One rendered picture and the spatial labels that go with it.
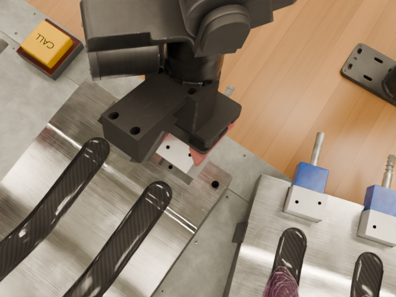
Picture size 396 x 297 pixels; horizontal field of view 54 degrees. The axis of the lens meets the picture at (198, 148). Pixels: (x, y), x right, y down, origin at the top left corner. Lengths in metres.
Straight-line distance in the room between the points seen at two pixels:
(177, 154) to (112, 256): 0.16
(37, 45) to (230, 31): 0.48
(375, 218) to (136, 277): 0.33
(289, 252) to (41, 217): 0.35
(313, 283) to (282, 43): 0.40
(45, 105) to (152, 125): 0.39
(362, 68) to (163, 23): 0.48
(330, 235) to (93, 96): 0.39
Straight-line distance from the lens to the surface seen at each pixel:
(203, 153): 0.41
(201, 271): 0.62
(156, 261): 0.53
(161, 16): 0.33
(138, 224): 0.54
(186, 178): 0.56
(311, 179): 0.58
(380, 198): 0.61
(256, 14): 0.31
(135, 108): 0.35
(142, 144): 0.34
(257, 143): 0.65
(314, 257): 0.58
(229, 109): 0.43
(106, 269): 0.55
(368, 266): 0.62
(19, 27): 0.80
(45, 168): 0.58
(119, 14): 0.32
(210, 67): 0.36
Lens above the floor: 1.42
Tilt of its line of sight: 75 degrees down
